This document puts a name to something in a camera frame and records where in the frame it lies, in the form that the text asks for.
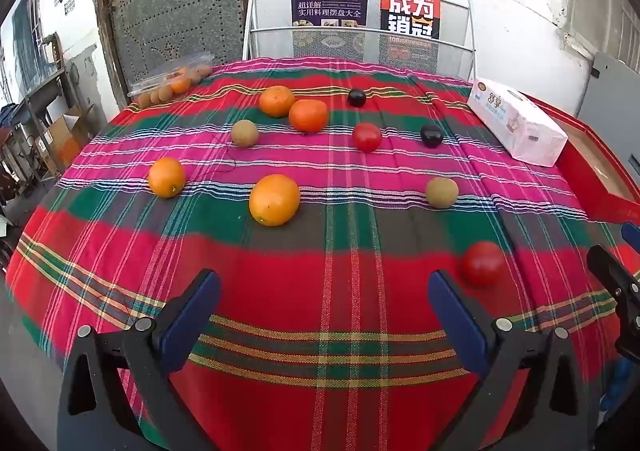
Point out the metal mesh rack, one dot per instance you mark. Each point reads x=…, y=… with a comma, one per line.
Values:
x=270, y=6

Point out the reddish orange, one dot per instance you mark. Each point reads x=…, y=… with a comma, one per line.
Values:
x=309, y=116

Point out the small tangerine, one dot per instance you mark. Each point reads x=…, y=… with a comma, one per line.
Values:
x=180, y=84

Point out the cardboard boxes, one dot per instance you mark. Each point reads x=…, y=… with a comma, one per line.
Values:
x=67, y=136

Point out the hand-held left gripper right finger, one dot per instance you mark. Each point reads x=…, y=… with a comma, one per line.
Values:
x=457, y=318

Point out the person's right hand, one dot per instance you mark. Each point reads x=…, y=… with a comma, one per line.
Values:
x=617, y=381

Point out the grey panel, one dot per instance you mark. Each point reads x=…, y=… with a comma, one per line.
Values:
x=612, y=81

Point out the large orange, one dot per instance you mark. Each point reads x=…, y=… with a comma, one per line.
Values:
x=274, y=199

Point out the cluttered metal shelf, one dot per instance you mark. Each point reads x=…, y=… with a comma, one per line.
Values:
x=30, y=121

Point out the red cardboard box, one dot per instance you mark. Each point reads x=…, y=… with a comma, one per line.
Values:
x=580, y=171

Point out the plaid tablecloth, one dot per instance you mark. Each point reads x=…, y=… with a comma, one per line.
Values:
x=340, y=251

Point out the dark plum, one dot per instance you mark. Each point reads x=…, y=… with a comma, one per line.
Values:
x=356, y=97
x=431, y=136

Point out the red and black book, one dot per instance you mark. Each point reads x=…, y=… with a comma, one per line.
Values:
x=410, y=16

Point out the dark cookbook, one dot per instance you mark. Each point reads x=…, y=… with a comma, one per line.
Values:
x=327, y=1

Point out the white tissue pack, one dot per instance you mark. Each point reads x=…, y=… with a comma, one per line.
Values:
x=515, y=123

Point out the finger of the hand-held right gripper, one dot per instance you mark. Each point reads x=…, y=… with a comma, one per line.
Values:
x=607, y=271
x=632, y=232

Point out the heap of small brown kiwis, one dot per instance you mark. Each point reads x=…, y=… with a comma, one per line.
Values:
x=162, y=93

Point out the brown kiwi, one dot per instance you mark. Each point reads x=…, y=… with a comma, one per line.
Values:
x=245, y=133
x=442, y=191

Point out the clear plastic clamshell container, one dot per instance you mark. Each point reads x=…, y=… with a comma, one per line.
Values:
x=150, y=81

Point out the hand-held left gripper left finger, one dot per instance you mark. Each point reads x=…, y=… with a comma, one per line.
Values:
x=192, y=316

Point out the red tomato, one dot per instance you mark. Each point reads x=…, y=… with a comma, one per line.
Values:
x=483, y=264
x=367, y=137

